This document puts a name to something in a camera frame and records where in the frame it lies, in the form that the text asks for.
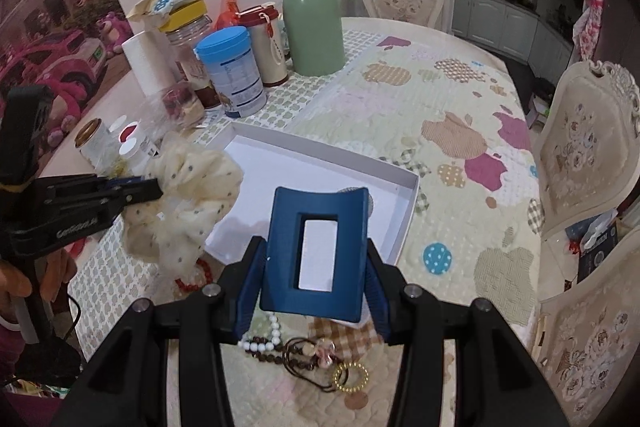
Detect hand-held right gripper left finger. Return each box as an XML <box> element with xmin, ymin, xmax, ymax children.
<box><xmin>50</xmin><ymin>234</ymin><xmax>268</xmax><ymax>427</ymax></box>

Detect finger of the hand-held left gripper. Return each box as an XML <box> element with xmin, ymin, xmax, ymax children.
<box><xmin>100</xmin><ymin>179</ymin><xmax>164</xmax><ymax>214</ymax></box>
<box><xmin>40</xmin><ymin>173</ymin><xmax>146</xmax><ymax>195</ymax></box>

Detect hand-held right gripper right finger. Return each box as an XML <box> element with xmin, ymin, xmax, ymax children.
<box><xmin>365</xmin><ymin>237</ymin><xmax>571</xmax><ymax>427</ymax></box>

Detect white bead bracelet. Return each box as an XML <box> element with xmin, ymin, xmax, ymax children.
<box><xmin>237</xmin><ymin>312</ymin><xmax>283</xmax><ymax>355</ymax></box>

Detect blue hair claw clip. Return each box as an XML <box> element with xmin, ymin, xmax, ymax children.
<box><xmin>259</xmin><ymin>186</ymin><xmax>372</xmax><ymax>324</ymax></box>

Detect cream dotted scrunchie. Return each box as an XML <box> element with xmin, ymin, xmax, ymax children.
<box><xmin>122</xmin><ymin>142</ymin><xmax>246</xmax><ymax>278</ymax></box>

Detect red bead bracelet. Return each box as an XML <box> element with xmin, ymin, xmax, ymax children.
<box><xmin>174</xmin><ymin>257</ymin><xmax>218</xmax><ymax>295</ymax></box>

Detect brown bead bracelet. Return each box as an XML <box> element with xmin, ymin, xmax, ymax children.
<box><xmin>240</xmin><ymin>332</ymin><xmax>292</xmax><ymax>365</ymax></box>

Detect black hair tie with charm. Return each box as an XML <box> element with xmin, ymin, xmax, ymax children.
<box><xmin>282</xmin><ymin>336</ymin><xmax>347</xmax><ymax>391</ymax></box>

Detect gold coil hair tie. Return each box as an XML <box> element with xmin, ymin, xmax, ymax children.
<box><xmin>332</xmin><ymin>362</ymin><xmax>370</xmax><ymax>394</ymax></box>

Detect white shallow box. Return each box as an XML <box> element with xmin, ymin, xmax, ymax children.
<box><xmin>204</xmin><ymin>122</ymin><xmax>421</xmax><ymax>268</ymax></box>

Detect person's left forearm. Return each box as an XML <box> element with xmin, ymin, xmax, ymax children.
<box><xmin>0</xmin><ymin>307</ymin><xmax>36</xmax><ymax>388</ymax></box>

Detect person's left hand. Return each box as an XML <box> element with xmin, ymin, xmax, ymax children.
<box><xmin>0</xmin><ymin>248</ymin><xmax>77</xmax><ymax>308</ymax></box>

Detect white bottle with pink label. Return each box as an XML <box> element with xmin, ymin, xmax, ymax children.
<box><xmin>119</xmin><ymin>139</ymin><xmax>161</xmax><ymax>170</ymax></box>

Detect gold-lid tin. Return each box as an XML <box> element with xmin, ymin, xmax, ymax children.
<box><xmin>74</xmin><ymin>118</ymin><xmax>119</xmax><ymax>168</ymax></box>

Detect bottle with red flip cap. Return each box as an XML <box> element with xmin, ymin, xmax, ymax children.
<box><xmin>119</xmin><ymin>121</ymin><xmax>145</xmax><ymax>144</ymax></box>

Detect clear bag with red contents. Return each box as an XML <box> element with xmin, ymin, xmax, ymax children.
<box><xmin>145</xmin><ymin>82</ymin><xmax>207</xmax><ymax>132</ymax></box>

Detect white paper towel roll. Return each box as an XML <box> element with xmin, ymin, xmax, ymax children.
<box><xmin>121</xmin><ymin>29</ymin><xmax>176</xmax><ymax>98</ymax></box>

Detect blue-lid milk powder can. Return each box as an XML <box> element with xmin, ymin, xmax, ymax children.
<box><xmin>194</xmin><ymin>27</ymin><xmax>268</xmax><ymax>118</ymax></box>

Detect clear jar with yellow lid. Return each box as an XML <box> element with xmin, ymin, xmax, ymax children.
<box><xmin>160</xmin><ymin>0</ymin><xmax>222</xmax><ymax>108</ymax></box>

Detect crumpled snack packet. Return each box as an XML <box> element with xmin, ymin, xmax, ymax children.
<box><xmin>126</xmin><ymin>0</ymin><xmax>208</xmax><ymax>32</ymax></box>

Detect cream tumbler with red lid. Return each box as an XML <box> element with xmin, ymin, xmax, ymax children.
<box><xmin>239</xmin><ymin>4</ymin><xmax>290</xmax><ymax>88</ymax></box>

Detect orange plastic bag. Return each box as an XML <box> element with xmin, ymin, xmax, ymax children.
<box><xmin>214</xmin><ymin>0</ymin><xmax>242</xmax><ymax>32</ymax></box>

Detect dark blue box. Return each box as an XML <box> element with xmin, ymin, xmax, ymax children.
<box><xmin>575</xmin><ymin>222</ymin><xmax>621</xmax><ymax>284</ymax></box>

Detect green thermos jug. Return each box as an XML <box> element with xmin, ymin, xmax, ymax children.
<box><xmin>281</xmin><ymin>0</ymin><xmax>347</xmax><ymax>78</ymax></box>

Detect white kitchen cabinets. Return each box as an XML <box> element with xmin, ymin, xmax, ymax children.
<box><xmin>452</xmin><ymin>0</ymin><xmax>572</xmax><ymax>64</ymax></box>

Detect hanging pink floral apron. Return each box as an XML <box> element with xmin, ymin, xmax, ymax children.
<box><xmin>572</xmin><ymin>0</ymin><xmax>608</xmax><ymax>60</ymax></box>

